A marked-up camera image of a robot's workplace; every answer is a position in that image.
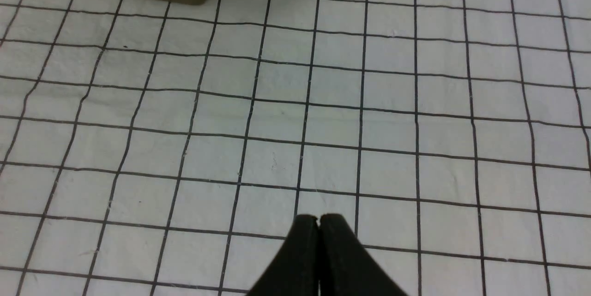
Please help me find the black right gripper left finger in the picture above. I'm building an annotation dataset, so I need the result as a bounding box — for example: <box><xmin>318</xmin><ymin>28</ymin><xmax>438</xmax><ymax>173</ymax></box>
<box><xmin>247</xmin><ymin>214</ymin><xmax>319</xmax><ymax>296</ymax></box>

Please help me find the white black-grid tablecloth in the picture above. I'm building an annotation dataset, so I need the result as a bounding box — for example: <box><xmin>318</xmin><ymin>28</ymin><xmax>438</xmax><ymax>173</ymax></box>
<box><xmin>1</xmin><ymin>0</ymin><xmax>590</xmax><ymax>296</ymax></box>

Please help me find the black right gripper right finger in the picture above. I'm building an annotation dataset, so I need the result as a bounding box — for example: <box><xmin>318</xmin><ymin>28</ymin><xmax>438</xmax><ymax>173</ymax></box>
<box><xmin>319</xmin><ymin>214</ymin><xmax>406</xmax><ymax>296</ymax></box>

